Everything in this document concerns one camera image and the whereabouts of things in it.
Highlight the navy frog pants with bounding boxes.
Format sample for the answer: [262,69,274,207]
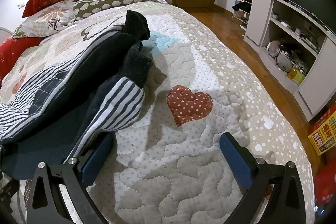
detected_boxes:
[1,10,152,180]

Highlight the yellow printed carton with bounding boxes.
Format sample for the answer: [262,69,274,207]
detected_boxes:
[308,103,336,156]

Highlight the heart patchwork quilt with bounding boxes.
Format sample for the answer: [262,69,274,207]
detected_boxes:
[1,2,315,223]

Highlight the white tv cabinet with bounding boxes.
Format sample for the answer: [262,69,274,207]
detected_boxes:
[244,0,335,121]

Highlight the red long pillow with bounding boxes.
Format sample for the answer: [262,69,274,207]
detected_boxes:
[0,36,44,81]

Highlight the floral grey pillow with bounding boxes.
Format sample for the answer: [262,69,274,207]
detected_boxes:
[13,0,79,38]

